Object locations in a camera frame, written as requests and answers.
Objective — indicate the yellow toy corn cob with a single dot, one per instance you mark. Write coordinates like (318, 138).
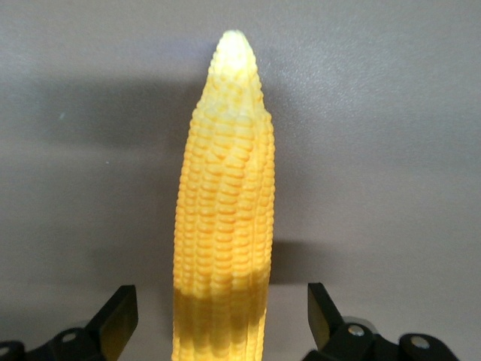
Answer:
(225, 207)

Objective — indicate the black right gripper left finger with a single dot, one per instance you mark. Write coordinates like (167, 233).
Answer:
(112, 319)

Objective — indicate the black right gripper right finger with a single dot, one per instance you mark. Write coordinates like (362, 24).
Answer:
(323, 319)

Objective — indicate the brown table cloth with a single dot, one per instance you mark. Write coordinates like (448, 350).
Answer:
(376, 150)

